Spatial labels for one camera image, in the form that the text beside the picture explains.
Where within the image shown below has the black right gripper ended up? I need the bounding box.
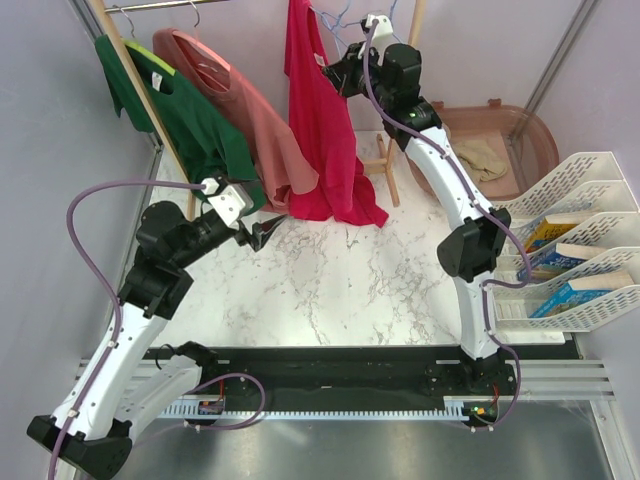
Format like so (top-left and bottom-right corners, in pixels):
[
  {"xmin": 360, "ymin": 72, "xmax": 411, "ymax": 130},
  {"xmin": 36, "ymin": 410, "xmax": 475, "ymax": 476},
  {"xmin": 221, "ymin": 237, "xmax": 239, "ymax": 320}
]
[{"xmin": 322, "ymin": 41, "xmax": 392, "ymax": 110}]

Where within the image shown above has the magenta t shirt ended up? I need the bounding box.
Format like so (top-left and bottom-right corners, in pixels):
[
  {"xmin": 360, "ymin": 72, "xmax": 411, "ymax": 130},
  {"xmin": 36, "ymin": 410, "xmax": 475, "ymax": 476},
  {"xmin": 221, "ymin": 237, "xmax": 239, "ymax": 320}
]
[{"xmin": 284, "ymin": 1, "xmax": 388, "ymax": 228}]

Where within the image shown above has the light blue wire hanger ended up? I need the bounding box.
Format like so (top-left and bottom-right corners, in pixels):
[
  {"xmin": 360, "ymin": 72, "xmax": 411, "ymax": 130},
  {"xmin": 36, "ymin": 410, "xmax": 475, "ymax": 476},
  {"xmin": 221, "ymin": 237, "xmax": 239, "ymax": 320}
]
[
  {"xmin": 341, "ymin": 0, "xmax": 398, "ymax": 34},
  {"xmin": 310, "ymin": 0, "xmax": 359, "ymax": 50}
]

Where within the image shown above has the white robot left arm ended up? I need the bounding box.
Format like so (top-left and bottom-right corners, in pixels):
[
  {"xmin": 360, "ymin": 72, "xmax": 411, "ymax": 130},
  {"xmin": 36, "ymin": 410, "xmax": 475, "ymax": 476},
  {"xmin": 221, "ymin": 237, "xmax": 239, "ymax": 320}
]
[{"xmin": 27, "ymin": 201, "xmax": 285, "ymax": 479}]

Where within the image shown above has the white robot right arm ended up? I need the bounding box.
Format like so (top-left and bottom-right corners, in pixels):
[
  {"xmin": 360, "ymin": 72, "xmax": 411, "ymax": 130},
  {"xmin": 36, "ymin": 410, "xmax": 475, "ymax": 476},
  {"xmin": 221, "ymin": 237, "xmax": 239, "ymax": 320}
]
[{"xmin": 323, "ymin": 43, "xmax": 511, "ymax": 394}]

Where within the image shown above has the salmon pink t shirt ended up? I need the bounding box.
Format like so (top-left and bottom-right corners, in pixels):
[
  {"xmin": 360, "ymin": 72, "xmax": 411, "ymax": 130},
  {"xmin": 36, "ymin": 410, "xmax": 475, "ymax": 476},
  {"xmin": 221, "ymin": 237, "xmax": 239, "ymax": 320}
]
[{"xmin": 152, "ymin": 28, "xmax": 319, "ymax": 213}]

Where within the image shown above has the green t shirt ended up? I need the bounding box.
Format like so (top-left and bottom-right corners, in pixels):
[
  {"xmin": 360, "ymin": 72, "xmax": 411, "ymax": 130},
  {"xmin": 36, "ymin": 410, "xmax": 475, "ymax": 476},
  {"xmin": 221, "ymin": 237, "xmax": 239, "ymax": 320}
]
[{"xmin": 95, "ymin": 35, "xmax": 267, "ymax": 211}]

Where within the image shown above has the silver hanger under green shirt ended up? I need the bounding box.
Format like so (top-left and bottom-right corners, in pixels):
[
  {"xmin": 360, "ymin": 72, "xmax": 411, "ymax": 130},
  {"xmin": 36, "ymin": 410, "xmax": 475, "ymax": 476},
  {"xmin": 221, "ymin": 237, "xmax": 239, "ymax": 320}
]
[{"xmin": 118, "ymin": 7, "xmax": 136, "ymax": 40}]

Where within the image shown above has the wooden clothes rack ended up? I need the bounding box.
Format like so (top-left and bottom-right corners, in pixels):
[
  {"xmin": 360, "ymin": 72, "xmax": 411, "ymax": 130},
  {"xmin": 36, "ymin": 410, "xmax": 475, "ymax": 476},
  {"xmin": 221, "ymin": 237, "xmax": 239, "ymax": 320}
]
[{"xmin": 88, "ymin": 0, "xmax": 429, "ymax": 231}]

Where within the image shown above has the beige crumpled garment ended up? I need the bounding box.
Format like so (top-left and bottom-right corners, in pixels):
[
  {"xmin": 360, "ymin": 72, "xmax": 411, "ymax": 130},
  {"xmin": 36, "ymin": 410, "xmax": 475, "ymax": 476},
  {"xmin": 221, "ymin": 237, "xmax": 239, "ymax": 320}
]
[{"xmin": 452, "ymin": 139, "xmax": 508, "ymax": 184}]

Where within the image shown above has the pink translucent laundry basket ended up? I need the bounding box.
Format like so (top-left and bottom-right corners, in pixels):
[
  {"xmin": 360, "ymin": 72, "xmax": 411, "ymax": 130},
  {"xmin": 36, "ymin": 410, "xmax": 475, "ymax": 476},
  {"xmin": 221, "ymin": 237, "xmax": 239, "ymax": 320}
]
[{"xmin": 433, "ymin": 98, "xmax": 559, "ymax": 201}]

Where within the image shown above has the yellow blue book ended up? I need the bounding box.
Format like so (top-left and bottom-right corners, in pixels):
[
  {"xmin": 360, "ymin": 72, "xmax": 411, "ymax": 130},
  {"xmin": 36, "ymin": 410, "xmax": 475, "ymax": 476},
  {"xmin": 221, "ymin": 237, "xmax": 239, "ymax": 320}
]
[{"xmin": 523, "ymin": 211, "xmax": 595, "ymax": 253}]

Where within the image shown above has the blue cover book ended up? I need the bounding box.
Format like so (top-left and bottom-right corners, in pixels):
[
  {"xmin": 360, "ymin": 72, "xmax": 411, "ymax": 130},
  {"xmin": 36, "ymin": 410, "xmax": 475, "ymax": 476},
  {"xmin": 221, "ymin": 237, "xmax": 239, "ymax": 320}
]
[{"xmin": 527, "ymin": 243, "xmax": 606, "ymax": 283}]

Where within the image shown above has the white plastic file organizer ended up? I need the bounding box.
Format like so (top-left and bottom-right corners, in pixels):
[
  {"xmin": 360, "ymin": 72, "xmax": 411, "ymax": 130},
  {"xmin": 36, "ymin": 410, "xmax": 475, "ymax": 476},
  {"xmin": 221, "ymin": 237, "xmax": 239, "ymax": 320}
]
[{"xmin": 492, "ymin": 152, "xmax": 639, "ymax": 344}]

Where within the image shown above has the light blue book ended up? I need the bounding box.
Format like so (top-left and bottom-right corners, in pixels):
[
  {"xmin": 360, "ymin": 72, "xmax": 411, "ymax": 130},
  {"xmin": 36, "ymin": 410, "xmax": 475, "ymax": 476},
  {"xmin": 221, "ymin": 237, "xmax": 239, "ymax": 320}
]
[{"xmin": 530, "ymin": 270, "xmax": 633, "ymax": 318}]

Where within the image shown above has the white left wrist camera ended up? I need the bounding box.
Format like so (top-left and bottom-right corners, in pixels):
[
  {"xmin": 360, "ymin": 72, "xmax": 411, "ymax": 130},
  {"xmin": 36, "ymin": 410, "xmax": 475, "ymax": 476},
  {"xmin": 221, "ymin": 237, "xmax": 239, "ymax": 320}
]
[{"xmin": 202, "ymin": 176, "xmax": 254, "ymax": 230}]

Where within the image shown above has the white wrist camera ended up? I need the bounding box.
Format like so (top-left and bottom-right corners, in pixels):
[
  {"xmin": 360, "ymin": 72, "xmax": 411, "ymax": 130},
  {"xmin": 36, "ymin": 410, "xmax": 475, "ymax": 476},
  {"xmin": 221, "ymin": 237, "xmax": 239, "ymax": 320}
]
[
  {"xmin": 365, "ymin": 19, "xmax": 394, "ymax": 49},
  {"xmin": 202, "ymin": 176, "xmax": 254, "ymax": 230}
]

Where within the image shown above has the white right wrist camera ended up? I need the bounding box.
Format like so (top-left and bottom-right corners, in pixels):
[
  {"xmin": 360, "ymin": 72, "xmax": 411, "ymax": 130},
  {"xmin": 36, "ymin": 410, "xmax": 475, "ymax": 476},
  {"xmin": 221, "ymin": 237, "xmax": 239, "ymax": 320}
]
[{"xmin": 365, "ymin": 19, "xmax": 394, "ymax": 49}]

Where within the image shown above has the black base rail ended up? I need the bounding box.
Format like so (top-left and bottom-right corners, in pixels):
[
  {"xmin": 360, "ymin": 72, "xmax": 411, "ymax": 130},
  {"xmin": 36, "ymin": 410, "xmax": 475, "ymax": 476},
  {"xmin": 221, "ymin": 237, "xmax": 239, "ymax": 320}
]
[{"xmin": 144, "ymin": 342, "xmax": 516, "ymax": 398}]

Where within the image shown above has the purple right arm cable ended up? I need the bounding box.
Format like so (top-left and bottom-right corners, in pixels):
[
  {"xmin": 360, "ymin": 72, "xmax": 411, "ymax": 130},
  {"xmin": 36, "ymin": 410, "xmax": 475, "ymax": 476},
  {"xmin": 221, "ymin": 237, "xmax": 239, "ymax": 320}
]
[{"xmin": 362, "ymin": 19, "xmax": 535, "ymax": 436}]

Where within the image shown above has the white slotted cable duct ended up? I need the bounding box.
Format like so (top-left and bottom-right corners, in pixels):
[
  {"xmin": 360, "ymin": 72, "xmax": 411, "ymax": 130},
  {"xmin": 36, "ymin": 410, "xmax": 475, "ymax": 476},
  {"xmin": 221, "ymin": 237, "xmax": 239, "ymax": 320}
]
[{"xmin": 158, "ymin": 395, "xmax": 498, "ymax": 422}]

